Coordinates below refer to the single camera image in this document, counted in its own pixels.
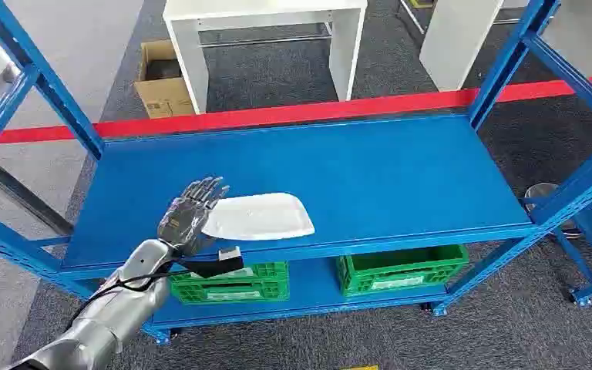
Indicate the white plastic tray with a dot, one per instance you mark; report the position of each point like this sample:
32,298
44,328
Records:
260,217

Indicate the white table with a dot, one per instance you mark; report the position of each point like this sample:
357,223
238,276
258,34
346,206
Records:
194,56

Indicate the red floor tape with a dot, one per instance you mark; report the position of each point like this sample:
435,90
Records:
275,115

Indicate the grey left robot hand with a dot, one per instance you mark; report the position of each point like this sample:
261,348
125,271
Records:
186,219

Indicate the grey metal frame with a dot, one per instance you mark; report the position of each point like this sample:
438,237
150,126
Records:
0,92

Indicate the green plastic crate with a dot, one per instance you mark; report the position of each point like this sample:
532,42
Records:
403,276
255,288

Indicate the white panel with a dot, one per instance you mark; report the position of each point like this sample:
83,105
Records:
454,41

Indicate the open cardboard box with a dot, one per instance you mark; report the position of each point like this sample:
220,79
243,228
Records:
160,94

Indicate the round metal stool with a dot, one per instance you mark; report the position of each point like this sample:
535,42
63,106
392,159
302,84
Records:
538,193

